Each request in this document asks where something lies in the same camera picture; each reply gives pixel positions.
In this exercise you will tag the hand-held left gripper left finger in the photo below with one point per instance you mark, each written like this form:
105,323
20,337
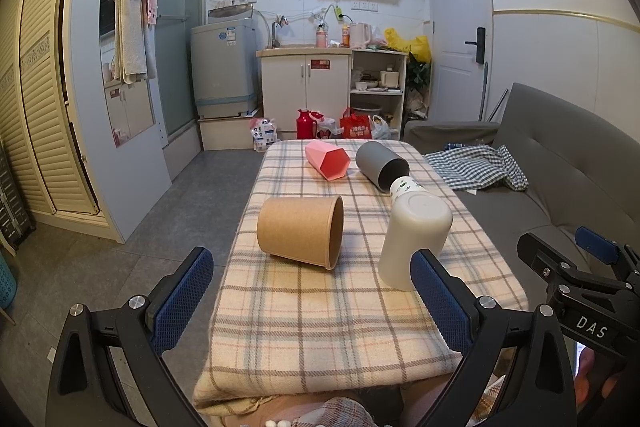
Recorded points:
182,307

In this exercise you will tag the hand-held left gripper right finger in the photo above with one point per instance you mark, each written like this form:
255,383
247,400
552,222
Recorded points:
440,302

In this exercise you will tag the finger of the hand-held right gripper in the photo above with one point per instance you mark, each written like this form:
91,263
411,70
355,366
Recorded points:
595,244
542,252

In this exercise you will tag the brown paper cup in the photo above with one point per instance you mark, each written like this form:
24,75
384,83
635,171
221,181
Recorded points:
300,232

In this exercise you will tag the grey cup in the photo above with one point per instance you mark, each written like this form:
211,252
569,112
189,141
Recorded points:
375,159

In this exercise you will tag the pink hexagonal cup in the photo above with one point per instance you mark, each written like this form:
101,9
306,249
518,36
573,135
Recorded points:
322,157

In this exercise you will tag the person's right hand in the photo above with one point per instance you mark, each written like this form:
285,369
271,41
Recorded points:
597,382

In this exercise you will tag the white plastic bottle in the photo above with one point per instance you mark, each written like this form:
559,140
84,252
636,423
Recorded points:
415,232

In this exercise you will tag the blue checked cloth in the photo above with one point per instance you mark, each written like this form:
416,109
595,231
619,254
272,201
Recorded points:
475,167

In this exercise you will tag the grey sofa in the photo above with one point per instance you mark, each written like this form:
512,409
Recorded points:
555,142

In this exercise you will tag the beige plaid blanket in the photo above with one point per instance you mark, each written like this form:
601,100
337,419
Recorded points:
310,322

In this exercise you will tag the person's plaid clothing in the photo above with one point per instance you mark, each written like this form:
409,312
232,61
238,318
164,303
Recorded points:
340,413

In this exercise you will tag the teal basket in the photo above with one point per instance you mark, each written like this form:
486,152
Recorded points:
7,282

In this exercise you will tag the white washing machine platform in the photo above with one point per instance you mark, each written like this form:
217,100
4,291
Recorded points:
225,132

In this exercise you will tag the white plastic bag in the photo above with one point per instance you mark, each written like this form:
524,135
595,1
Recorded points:
381,129

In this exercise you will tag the white and blue carton pack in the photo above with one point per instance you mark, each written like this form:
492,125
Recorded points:
264,136

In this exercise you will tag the red shopping bag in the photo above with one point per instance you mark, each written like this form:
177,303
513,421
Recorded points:
356,127

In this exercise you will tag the dark suitcase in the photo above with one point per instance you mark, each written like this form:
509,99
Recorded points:
12,207

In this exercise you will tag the white open shelf unit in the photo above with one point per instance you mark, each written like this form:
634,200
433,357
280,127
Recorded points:
402,107

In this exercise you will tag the green plant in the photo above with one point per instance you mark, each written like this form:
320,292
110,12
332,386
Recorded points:
419,74

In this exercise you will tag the red thermos jug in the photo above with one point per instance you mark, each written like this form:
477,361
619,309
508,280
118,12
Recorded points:
304,127

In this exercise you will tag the white container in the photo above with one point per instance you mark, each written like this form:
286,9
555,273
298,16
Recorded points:
389,80

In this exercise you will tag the white sink cabinet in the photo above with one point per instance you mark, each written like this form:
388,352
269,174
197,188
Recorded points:
287,92

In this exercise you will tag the yellow plastic bag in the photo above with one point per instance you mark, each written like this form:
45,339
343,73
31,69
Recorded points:
417,44

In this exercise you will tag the louvered wardrobe doors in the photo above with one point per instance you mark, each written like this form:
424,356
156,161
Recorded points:
45,107

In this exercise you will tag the grey washing machine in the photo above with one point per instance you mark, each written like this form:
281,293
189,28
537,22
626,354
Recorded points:
222,67

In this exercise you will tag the frosted glass sliding door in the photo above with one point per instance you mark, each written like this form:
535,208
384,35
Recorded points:
177,57

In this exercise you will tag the beige hanging towel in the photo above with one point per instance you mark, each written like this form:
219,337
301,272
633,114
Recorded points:
129,37

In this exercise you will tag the white electric kettle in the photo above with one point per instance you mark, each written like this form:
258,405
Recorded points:
359,36

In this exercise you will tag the orange bottle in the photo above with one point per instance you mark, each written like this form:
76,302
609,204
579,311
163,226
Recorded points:
345,37

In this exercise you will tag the pink bottle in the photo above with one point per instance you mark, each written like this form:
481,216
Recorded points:
321,38

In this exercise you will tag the metal faucet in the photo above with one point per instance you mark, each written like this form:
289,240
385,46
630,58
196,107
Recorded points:
275,32

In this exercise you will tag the wall mirror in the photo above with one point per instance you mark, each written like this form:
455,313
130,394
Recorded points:
135,107

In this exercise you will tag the white wall power outlets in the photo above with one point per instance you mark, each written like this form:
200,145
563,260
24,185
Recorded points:
364,5

